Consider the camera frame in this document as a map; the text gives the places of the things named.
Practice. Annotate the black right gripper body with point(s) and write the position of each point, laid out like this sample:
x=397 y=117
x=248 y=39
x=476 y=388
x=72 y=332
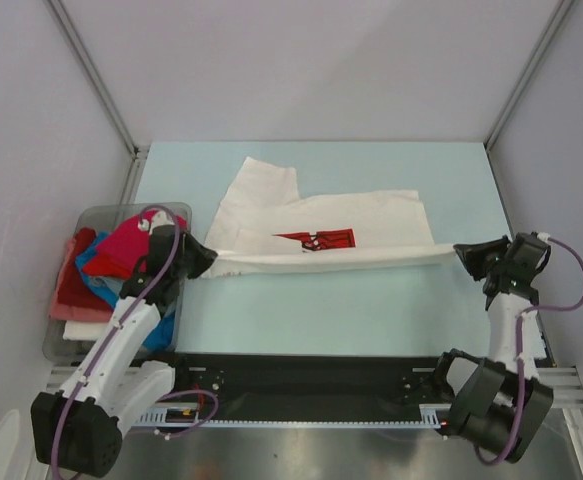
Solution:
x=487 y=257

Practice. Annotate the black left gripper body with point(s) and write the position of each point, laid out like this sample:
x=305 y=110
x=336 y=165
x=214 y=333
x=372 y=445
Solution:
x=179 y=271

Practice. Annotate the white t-shirt with red print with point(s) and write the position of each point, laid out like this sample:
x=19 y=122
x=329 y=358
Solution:
x=264 y=226

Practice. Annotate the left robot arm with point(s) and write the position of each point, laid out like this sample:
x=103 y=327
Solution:
x=82 y=426

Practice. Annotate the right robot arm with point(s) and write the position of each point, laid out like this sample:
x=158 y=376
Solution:
x=502 y=403

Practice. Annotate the magenta t-shirt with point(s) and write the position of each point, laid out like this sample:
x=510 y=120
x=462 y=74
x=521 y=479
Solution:
x=127 y=244

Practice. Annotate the clear plastic bin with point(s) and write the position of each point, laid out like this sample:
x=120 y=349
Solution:
x=103 y=220

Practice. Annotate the dark red folded t-shirt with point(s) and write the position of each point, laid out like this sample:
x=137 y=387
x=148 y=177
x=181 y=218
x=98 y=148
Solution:
x=72 y=291

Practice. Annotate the white folded t-shirt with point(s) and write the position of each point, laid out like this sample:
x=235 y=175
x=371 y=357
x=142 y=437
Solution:
x=83 y=331

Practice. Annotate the pink folded t-shirt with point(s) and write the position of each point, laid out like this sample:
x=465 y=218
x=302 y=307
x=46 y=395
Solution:
x=58 y=311

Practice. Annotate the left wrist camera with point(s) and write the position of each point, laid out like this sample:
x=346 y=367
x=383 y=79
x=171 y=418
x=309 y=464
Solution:
x=151 y=220

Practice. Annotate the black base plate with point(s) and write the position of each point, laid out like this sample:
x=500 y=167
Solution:
x=314 y=389

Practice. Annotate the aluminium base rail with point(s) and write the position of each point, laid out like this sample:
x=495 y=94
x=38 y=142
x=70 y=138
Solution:
x=185 y=410

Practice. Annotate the right aluminium frame post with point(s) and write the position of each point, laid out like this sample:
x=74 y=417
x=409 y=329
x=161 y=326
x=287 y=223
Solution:
x=549 y=34

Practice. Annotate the aluminium frame post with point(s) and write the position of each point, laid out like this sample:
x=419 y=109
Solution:
x=549 y=34
x=136 y=153

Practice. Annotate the left aluminium frame post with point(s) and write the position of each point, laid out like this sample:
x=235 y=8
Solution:
x=136 y=153

